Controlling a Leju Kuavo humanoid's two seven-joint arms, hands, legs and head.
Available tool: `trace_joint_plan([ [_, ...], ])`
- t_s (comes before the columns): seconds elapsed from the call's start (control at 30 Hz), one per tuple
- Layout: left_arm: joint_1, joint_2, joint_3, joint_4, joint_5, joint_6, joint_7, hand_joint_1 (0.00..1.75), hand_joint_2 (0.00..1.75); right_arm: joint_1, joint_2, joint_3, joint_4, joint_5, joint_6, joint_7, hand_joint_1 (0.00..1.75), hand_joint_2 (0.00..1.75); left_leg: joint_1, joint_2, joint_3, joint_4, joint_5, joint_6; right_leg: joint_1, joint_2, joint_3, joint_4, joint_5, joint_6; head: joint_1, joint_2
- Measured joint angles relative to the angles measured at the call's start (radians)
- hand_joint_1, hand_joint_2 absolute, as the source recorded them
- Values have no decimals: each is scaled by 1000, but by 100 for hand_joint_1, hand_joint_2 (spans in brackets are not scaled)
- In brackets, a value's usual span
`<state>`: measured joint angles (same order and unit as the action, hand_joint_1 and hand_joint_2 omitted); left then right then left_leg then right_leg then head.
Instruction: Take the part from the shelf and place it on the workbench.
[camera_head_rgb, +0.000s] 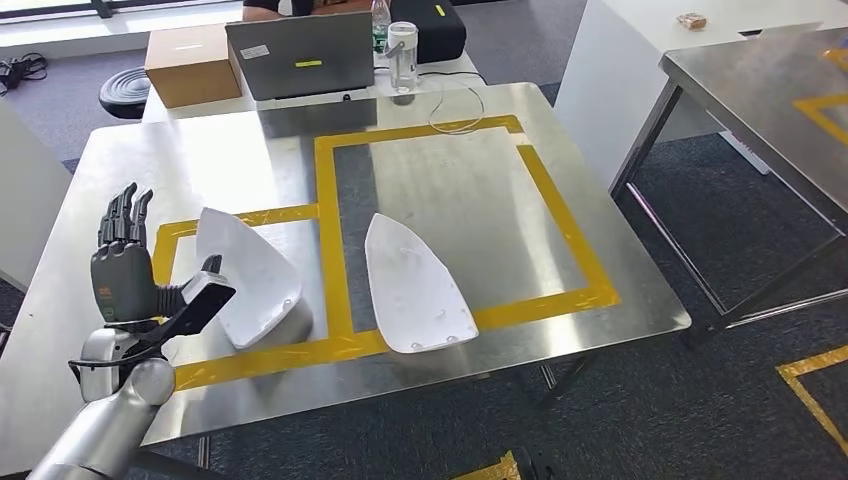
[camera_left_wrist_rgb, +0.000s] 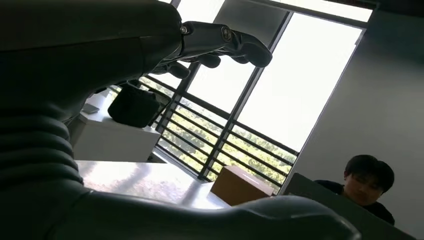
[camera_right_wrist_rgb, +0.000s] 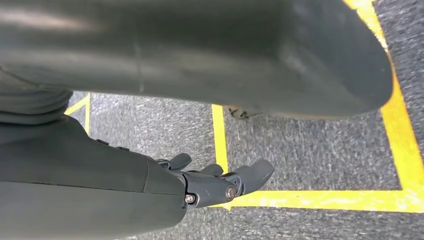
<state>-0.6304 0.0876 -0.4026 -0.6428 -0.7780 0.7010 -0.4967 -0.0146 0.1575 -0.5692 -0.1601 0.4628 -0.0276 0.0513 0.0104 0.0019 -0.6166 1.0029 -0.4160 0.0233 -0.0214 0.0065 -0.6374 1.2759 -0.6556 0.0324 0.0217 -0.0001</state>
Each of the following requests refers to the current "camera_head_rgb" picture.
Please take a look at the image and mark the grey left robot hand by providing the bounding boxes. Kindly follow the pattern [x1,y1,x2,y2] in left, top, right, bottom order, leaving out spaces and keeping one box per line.
[89,182,224,326]

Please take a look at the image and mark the white curved plastic part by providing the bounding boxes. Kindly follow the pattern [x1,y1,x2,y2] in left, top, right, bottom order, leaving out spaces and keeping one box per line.
[364,212,480,355]
[195,207,305,351]

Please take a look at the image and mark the stainless steel workbench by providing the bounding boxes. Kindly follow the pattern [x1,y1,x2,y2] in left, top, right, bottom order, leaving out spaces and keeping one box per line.
[0,81,694,475]

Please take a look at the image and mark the black round stool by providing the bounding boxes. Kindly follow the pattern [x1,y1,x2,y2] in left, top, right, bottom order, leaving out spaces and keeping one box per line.
[99,67,152,121]

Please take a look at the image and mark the brown cardboard box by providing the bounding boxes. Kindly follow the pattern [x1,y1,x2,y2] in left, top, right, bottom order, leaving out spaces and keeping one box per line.
[144,23,243,109]

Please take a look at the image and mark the grey laptop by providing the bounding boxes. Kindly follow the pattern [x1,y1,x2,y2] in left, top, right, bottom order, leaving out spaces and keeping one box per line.
[225,11,377,104]

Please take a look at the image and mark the person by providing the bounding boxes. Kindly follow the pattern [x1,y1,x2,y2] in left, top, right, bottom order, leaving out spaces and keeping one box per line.
[241,0,376,22]

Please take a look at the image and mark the clear water cup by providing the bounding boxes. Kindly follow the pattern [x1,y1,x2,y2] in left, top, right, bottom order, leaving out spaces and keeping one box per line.
[386,21,420,94]

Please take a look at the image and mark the clear plastic bottle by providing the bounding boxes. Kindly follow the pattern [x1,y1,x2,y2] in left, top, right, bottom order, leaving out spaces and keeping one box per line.
[370,0,393,54]

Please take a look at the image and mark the black bag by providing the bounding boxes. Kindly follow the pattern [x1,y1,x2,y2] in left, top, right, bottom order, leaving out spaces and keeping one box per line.
[390,0,468,66]

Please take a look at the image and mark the white desk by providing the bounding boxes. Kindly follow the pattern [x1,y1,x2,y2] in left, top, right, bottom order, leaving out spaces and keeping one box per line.
[140,51,480,124]

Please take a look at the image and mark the yellow floor tape square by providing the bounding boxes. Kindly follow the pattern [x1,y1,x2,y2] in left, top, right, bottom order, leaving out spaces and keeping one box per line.
[450,450,521,480]

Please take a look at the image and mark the stainless steel table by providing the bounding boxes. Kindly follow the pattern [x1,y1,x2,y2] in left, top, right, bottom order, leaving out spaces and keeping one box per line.
[609,26,848,349]

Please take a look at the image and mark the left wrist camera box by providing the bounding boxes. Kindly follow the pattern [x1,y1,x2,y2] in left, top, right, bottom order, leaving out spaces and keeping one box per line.
[135,271,238,346]

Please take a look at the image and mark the large yellow tape frame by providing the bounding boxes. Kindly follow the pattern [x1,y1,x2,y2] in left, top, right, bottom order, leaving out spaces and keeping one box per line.
[313,114,622,359]

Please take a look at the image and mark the thin white cable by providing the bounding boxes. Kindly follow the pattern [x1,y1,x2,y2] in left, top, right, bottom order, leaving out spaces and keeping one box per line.
[427,69,490,137]

